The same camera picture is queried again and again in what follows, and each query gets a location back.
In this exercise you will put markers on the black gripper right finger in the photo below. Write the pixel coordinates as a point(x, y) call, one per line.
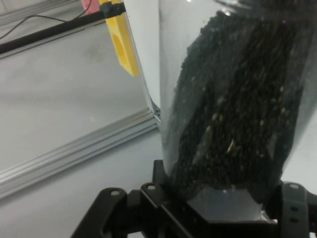
point(297, 213)

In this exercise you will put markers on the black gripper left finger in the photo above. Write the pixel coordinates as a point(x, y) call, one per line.
point(116, 210)

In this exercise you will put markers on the clear jar of dark seeds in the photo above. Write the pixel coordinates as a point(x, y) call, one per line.
point(235, 99)

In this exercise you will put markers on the black stand pole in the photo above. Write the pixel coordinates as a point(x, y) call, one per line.
point(49, 31)

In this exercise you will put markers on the aluminium frame rail short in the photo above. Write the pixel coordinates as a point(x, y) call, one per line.
point(74, 148)

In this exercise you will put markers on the aluminium frame corner post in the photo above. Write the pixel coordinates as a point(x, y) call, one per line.
point(146, 94)

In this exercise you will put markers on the yellow plastic bracket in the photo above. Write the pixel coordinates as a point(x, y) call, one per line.
point(123, 44)

